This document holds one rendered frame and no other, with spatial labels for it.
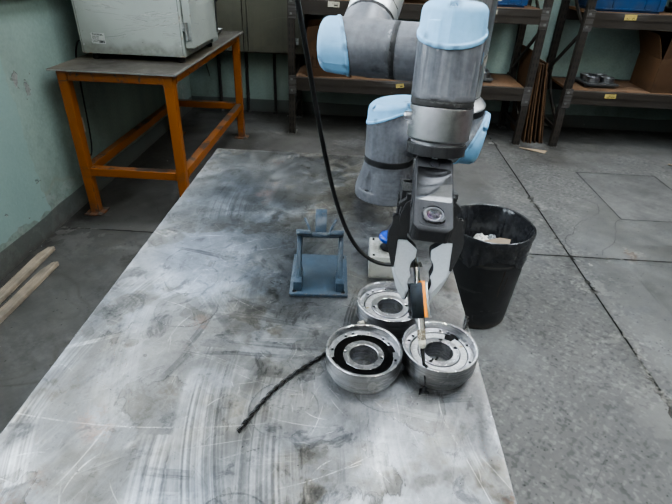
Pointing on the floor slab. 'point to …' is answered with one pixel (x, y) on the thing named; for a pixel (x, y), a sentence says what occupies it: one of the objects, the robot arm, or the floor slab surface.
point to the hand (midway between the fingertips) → (417, 293)
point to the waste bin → (491, 261)
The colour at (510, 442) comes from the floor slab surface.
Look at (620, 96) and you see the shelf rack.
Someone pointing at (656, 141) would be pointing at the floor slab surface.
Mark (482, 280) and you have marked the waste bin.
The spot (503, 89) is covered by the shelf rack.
